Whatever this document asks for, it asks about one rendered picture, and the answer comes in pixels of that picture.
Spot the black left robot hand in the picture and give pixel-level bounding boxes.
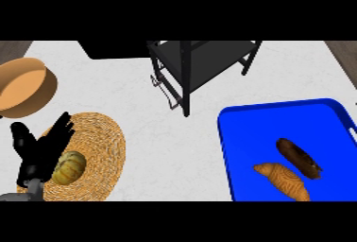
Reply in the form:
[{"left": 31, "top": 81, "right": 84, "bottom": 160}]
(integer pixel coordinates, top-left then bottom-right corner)
[{"left": 10, "top": 111, "right": 76, "bottom": 189}]

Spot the black tiered shelf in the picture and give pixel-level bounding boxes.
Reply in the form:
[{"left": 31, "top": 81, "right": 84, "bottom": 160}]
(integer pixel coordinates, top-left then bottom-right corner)
[{"left": 146, "top": 40, "right": 264, "bottom": 118}]

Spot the blue plastic tray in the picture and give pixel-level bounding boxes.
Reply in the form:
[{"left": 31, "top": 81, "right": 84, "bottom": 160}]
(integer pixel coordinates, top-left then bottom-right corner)
[{"left": 217, "top": 97, "right": 357, "bottom": 202}]

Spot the dark brown sweet potato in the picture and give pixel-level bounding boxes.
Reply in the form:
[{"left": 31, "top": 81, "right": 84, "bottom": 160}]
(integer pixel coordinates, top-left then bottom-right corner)
[{"left": 274, "top": 137, "right": 323, "bottom": 181}]

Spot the yellow-green striped squash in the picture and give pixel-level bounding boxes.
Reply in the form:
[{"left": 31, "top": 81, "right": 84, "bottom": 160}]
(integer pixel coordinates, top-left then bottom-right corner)
[{"left": 50, "top": 150, "right": 88, "bottom": 186}]

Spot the round woven straw placemat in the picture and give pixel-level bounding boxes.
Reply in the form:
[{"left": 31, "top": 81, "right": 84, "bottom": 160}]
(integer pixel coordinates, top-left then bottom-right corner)
[{"left": 14, "top": 112, "right": 127, "bottom": 202}]

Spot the tan wooden bowl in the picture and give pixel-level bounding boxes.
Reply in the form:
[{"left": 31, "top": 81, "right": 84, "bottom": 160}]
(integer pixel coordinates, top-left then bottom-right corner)
[{"left": 0, "top": 57, "right": 59, "bottom": 119}]

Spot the black box appliance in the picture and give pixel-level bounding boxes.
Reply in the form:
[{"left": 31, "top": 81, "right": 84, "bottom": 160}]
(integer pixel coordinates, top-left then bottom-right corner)
[{"left": 76, "top": 40, "right": 153, "bottom": 61}]

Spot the orange-brown croissant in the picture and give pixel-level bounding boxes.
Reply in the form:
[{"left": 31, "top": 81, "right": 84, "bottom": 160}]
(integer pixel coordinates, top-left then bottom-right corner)
[{"left": 252, "top": 162, "right": 311, "bottom": 202}]

